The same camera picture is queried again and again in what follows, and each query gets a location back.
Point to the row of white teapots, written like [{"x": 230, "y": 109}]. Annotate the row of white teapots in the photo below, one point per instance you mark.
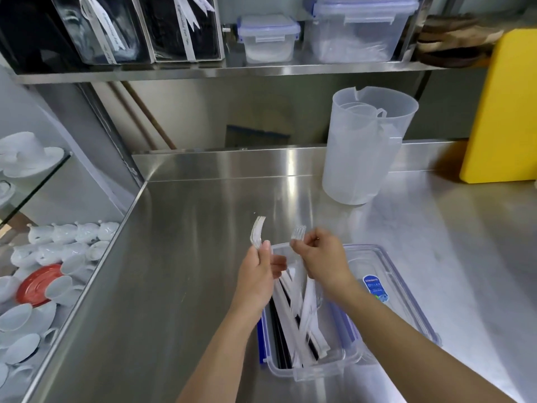
[{"x": 73, "y": 232}]

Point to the stainless steel shelf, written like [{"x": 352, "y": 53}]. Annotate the stainless steel shelf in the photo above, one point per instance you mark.
[{"x": 235, "y": 71}]

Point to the person's left forearm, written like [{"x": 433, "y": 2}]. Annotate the person's left forearm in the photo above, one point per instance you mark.
[{"x": 226, "y": 356}]

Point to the person's left thumb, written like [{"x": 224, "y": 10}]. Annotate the person's left thumb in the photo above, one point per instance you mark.
[{"x": 264, "y": 252}]

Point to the red saucer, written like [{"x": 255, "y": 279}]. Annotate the red saucer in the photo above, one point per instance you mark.
[{"x": 35, "y": 285}]

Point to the white ribbon label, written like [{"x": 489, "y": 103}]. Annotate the white ribbon label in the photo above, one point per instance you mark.
[
  {"x": 105, "y": 31},
  {"x": 186, "y": 20}
]

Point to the clear plastic fork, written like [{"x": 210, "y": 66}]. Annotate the clear plastic fork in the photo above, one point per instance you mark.
[
  {"x": 298, "y": 232},
  {"x": 256, "y": 232}
]

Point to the pile of white cups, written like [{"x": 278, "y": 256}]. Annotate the pile of white cups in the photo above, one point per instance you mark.
[{"x": 33, "y": 314}]

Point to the glass shelf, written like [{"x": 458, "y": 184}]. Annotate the glass shelf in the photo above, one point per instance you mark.
[{"x": 35, "y": 184}]

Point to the person's left hand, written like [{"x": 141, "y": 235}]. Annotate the person's left hand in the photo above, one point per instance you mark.
[{"x": 254, "y": 281}]

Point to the person's right forearm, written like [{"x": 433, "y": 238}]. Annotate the person's right forearm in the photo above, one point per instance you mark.
[{"x": 411, "y": 344}]

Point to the large translucent measuring jug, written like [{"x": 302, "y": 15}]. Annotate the large translucent measuring jug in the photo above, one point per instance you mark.
[{"x": 360, "y": 163}]

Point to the stack of wooden boards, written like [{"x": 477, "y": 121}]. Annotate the stack of wooden boards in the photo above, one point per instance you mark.
[{"x": 455, "y": 41}]

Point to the small clear blue-clip container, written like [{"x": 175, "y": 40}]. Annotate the small clear blue-clip container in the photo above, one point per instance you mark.
[{"x": 268, "y": 39}]

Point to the clear lid with blue label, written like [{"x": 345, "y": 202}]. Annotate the clear lid with blue label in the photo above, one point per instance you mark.
[{"x": 402, "y": 306}]

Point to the person's right thumb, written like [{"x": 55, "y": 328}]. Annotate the person's right thumb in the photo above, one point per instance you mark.
[{"x": 298, "y": 248}]

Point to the small translucent measuring cup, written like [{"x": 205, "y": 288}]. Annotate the small translucent measuring cup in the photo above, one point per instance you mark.
[{"x": 363, "y": 113}]

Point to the brown pipe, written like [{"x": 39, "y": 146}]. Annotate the brown pipe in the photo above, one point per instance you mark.
[{"x": 149, "y": 115}]

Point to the yellow cutting board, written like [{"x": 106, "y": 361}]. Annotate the yellow cutting board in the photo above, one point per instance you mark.
[{"x": 501, "y": 113}]

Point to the clear plastic storage box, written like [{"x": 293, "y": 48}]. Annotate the clear plastic storage box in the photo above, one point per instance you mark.
[{"x": 319, "y": 365}]

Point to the large clear blue-clip container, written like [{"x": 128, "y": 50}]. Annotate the large clear blue-clip container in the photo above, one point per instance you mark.
[{"x": 356, "y": 33}]

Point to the black bin with clear front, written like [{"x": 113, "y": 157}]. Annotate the black bin with clear front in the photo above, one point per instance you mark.
[
  {"x": 184, "y": 29},
  {"x": 105, "y": 29}
]

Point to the person's right hand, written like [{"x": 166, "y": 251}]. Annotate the person's right hand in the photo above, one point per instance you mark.
[{"x": 327, "y": 264}]

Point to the bundle of wrapped cutlery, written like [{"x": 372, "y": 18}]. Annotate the bundle of wrapped cutlery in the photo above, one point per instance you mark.
[{"x": 304, "y": 327}]

